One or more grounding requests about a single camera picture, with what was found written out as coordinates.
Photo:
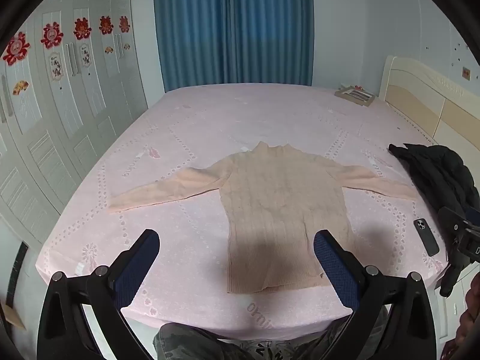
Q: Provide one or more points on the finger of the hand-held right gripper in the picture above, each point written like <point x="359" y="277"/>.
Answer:
<point x="452" y="219"/>

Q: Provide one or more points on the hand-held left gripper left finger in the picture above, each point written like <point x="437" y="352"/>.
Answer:
<point x="137" y="266"/>

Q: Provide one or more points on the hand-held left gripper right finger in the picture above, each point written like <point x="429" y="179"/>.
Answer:
<point x="335" y="266"/>

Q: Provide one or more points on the beige knitted sweater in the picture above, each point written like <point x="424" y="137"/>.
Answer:
<point x="277" y="202"/>

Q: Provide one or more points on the person's right forearm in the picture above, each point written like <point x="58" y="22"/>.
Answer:
<point x="470" y="315"/>

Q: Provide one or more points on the dark smartphone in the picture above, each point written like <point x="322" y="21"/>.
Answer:
<point x="426" y="237"/>

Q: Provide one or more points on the black puffer jacket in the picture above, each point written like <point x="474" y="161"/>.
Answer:
<point x="435" y="168"/>

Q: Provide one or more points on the white cabinet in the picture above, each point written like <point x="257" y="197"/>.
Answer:
<point x="446" y="320"/>

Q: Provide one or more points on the person's camouflage pants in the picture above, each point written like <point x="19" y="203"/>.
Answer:
<point x="195" y="341"/>

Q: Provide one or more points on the cream wooden headboard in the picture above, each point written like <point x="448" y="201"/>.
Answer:
<point x="420" y="97"/>

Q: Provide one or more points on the brown cardboard piece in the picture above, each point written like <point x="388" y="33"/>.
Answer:
<point x="11" y="315"/>

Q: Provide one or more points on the white wardrobe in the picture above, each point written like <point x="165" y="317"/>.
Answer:
<point x="56" y="138"/>

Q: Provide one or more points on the flat cardboard box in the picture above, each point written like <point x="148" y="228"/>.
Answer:
<point x="354" y="95"/>

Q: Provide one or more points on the pink patterned bed mattress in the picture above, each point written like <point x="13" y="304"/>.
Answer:
<point x="225" y="120"/>

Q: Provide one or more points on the white floral door sticker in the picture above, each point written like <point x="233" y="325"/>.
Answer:
<point x="85" y="53"/>
<point x="57" y="65"/>

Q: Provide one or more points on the red paper cutout decoration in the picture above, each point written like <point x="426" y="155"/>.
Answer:
<point x="81" y="28"/>
<point x="15" y="47"/>
<point x="51" y="34"/>
<point x="106" y="24"/>
<point x="124" y="23"/>

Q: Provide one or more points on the blue curtain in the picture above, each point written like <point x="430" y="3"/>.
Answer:
<point x="232" y="26"/>

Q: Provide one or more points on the wall socket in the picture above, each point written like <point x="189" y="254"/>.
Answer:
<point x="466" y="72"/>

